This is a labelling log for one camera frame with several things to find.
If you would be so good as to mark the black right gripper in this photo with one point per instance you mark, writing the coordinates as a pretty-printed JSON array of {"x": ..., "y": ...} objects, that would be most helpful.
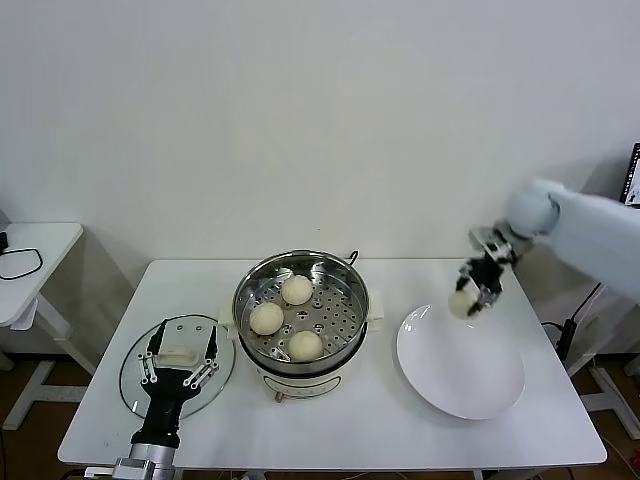
[{"x": 485, "y": 274}]

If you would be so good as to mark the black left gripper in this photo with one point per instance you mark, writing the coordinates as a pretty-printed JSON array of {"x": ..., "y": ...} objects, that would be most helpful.
[{"x": 165, "y": 400}]

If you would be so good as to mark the white steamed baozi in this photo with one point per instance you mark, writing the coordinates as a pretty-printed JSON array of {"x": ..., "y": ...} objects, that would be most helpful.
[
  {"x": 297, "y": 290},
  {"x": 461, "y": 304},
  {"x": 305, "y": 346},
  {"x": 266, "y": 318}
]

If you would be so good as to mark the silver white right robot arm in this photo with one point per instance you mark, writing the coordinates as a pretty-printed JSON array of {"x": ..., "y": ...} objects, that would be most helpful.
[{"x": 590, "y": 235}]

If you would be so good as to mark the steel perforated steamer pot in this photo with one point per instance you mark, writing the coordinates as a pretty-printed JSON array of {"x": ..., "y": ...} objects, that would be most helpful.
[{"x": 340, "y": 320}]

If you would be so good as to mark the round white plate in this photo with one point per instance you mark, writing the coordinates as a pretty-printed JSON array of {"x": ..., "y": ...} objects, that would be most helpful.
[{"x": 460, "y": 370}]

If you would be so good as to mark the black power strip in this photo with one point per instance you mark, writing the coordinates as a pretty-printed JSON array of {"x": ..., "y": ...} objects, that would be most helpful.
[{"x": 565, "y": 340}]

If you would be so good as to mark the dark open laptop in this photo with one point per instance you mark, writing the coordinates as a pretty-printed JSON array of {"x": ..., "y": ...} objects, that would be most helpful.
[{"x": 634, "y": 175}]

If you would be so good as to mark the small black device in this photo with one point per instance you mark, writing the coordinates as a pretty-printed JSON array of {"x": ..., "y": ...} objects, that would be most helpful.
[{"x": 4, "y": 241}]

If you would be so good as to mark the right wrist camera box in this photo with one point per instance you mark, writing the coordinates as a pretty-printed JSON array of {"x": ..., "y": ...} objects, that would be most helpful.
[{"x": 487, "y": 240}]

